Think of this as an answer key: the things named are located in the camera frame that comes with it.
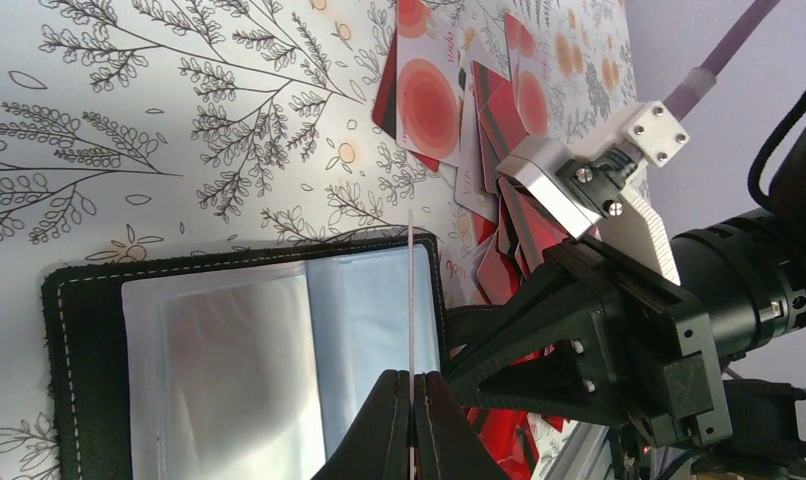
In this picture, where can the red card centre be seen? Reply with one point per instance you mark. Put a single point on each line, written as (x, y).
(500, 127)

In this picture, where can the white red-dot card top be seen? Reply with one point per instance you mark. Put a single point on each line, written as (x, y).
(419, 98)

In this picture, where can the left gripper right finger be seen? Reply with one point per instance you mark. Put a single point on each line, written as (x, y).
(446, 445)

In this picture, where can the white red-dot card right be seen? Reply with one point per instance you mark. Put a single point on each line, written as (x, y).
(527, 75)

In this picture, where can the white red-dot card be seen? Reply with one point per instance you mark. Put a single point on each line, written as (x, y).
(527, 75)
(419, 98)

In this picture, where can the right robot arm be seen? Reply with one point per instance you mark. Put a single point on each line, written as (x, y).
(777, 183)

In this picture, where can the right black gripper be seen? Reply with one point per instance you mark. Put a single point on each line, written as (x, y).
(593, 336)

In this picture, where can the black card holder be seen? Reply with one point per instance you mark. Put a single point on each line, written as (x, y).
(244, 365)

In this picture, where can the floral patterned table mat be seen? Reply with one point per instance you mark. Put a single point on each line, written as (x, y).
(144, 130)

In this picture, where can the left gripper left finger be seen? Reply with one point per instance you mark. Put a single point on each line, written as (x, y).
(376, 445)

